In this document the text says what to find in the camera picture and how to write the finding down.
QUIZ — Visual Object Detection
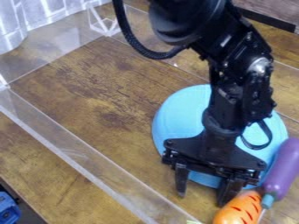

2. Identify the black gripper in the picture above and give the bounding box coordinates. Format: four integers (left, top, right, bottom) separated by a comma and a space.
163, 131, 267, 207

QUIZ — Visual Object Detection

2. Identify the orange toy carrot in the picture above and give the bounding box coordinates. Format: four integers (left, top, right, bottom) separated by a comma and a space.
212, 191, 263, 224

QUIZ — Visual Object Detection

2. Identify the purple toy eggplant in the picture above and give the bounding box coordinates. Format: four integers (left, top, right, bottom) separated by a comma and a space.
262, 137, 299, 209

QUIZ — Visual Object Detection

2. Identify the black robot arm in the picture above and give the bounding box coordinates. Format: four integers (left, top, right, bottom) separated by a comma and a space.
150, 0, 276, 207

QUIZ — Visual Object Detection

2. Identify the blue round plate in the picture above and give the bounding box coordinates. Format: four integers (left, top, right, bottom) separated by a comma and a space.
152, 84, 288, 185

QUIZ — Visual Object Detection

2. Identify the blue object at corner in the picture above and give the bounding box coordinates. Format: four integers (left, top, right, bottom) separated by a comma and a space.
0, 192, 21, 224

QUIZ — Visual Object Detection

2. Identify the dark baseboard strip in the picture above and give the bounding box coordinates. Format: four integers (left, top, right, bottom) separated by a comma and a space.
238, 7, 295, 33

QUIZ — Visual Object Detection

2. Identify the white curtain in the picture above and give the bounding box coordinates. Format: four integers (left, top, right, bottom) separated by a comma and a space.
0, 0, 111, 55

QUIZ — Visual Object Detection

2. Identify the black cable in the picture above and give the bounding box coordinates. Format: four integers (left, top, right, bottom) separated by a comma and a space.
111, 0, 187, 61

